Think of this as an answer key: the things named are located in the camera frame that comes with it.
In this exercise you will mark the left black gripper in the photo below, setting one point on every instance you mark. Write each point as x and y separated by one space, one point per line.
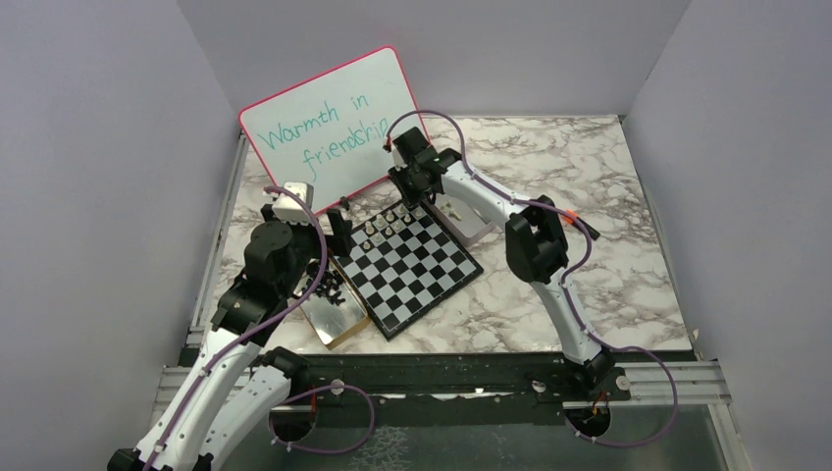
338 243

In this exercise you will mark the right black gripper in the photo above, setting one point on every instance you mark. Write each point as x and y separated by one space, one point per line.
409 198

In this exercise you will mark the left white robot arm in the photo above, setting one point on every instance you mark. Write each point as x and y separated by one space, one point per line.
206 420

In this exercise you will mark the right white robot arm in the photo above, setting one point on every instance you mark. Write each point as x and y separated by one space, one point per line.
535 248

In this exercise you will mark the pile of white chess pieces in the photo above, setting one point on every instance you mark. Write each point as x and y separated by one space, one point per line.
449 210

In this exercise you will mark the pile of black chess pieces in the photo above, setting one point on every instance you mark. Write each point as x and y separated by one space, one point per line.
330 287

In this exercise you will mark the silver tin with white pieces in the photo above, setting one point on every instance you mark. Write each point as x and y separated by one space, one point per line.
473 227

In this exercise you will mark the gold tin with black pieces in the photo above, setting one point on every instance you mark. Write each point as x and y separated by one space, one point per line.
334 325

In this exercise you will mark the black white chessboard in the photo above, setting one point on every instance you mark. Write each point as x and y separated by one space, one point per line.
410 272

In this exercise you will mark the pink framed whiteboard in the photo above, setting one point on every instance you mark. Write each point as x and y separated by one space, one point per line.
329 130

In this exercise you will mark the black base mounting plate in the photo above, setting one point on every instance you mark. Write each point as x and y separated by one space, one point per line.
436 390

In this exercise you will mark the black marker orange cap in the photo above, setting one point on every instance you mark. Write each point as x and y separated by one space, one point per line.
576 221

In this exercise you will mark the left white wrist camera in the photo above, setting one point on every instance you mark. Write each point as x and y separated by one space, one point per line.
292 203

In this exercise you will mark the aluminium rail frame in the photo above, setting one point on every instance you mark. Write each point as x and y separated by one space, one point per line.
700 382

